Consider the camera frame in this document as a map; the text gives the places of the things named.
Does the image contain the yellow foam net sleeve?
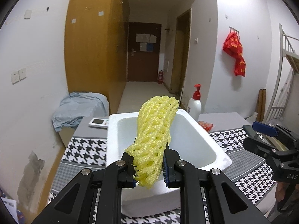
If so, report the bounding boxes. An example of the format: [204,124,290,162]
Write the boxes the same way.
[125,96,179,188]

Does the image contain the right hand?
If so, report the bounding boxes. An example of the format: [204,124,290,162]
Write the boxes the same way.
[275,182,295,211]

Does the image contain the black smartphone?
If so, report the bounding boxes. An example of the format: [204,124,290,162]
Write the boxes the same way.
[242,125,263,142]

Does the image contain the red snack packet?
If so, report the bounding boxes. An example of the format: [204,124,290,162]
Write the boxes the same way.
[198,121,214,133]

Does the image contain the houndstooth table cloth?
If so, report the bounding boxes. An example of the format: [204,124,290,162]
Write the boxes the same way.
[47,128,277,224]

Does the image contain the white styrofoam box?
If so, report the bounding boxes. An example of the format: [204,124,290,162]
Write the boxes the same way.
[106,108,233,218]

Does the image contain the white pump lotion bottle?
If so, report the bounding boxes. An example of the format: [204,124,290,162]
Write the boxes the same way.
[187,84,202,121]

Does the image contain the white remote control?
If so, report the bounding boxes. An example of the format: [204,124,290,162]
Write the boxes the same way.
[89,118,108,128]

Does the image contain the metal bunk bed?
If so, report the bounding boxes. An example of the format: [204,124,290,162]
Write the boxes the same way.
[263,23,298,123]

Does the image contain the printed paper sheets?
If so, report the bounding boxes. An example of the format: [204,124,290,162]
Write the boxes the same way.
[1,197,19,223]

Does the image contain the blue-grey crumpled cloth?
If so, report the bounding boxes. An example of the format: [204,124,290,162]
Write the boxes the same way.
[52,92,110,132]

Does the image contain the red hanging bag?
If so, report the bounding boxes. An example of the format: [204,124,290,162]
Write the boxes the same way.
[223,31,246,77]

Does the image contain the red fire extinguisher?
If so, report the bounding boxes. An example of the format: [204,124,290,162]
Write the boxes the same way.
[157,70,164,84]

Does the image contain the dark brown entrance door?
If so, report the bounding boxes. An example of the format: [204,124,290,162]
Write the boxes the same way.
[127,22,162,82]

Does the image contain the wooden wardrobe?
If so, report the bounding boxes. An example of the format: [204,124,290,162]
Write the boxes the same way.
[64,0,130,114]

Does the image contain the white wall switches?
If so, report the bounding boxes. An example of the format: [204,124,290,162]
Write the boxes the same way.
[11,68,27,85]

